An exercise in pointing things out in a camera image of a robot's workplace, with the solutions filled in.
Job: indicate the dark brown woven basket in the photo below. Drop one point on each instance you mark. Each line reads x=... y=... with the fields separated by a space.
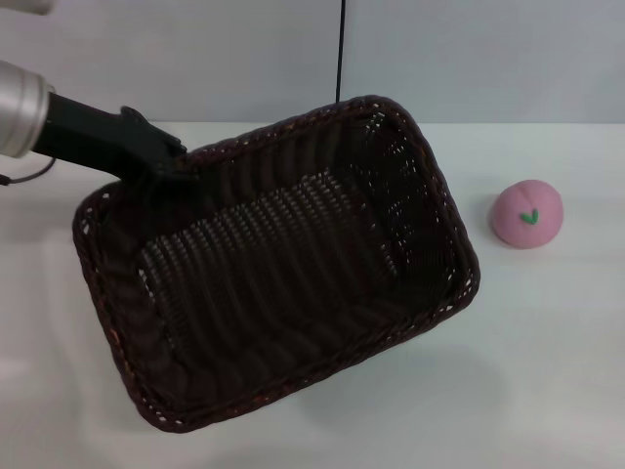
x=303 y=273

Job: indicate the pink peach toy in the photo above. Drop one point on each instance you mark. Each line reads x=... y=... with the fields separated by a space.
x=522 y=207

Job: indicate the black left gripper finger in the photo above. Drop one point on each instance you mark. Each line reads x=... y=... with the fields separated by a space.
x=154 y=137
x=176 y=193

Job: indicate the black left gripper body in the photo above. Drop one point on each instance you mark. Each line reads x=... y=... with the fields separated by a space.
x=93 y=139

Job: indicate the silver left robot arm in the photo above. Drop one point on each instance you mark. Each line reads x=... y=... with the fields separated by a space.
x=19 y=112

